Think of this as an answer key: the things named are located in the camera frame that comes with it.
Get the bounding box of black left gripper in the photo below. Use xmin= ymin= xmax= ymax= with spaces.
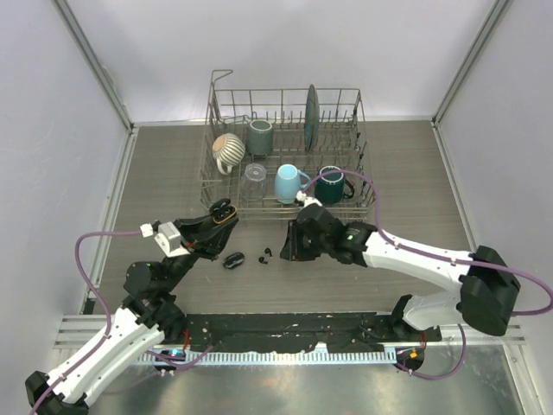
xmin=162 ymin=208 xmax=238 ymax=291

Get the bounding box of black earbud charging case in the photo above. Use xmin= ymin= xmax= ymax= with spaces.
xmin=222 ymin=252 xmax=245 ymax=270

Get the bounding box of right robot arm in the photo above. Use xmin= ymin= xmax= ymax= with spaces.
xmin=280 ymin=204 xmax=520 ymax=342

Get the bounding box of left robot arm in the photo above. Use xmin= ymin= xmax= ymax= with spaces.
xmin=25 ymin=207 xmax=238 ymax=414

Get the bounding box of dark green mug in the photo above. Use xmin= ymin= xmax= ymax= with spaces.
xmin=315 ymin=165 xmax=355 ymax=205

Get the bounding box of light blue mug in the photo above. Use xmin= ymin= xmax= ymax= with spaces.
xmin=275 ymin=164 xmax=311 ymax=204

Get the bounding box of clear drinking glass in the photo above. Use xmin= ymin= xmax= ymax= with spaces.
xmin=239 ymin=163 xmax=267 ymax=201

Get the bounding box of striped beige mug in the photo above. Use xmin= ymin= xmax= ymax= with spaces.
xmin=212 ymin=133 xmax=246 ymax=176

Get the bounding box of grey ceramic cup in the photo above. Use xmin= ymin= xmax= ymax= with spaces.
xmin=246 ymin=119 xmax=274 ymax=156

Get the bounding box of dark teal plate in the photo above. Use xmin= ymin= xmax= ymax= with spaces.
xmin=304 ymin=84 xmax=320 ymax=151

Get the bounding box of grey wire dish rack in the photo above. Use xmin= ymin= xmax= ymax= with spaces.
xmin=199 ymin=69 xmax=375 ymax=221

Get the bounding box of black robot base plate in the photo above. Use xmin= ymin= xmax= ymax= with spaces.
xmin=164 ymin=312 xmax=442 ymax=354

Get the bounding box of white slotted cable duct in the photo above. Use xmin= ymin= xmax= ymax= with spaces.
xmin=137 ymin=348 xmax=398 ymax=367

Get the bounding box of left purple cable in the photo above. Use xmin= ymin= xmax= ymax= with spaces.
xmin=32 ymin=225 xmax=217 ymax=414

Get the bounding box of purple cable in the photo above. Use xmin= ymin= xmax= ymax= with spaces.
xmin=300 ymin=169 xmax=553 ymax=380
xmin=32 ymin=225 xmax=217 ymax=414

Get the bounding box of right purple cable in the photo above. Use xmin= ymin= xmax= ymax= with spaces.
xmin=300 ymin=169 xmax=553 ymax=380

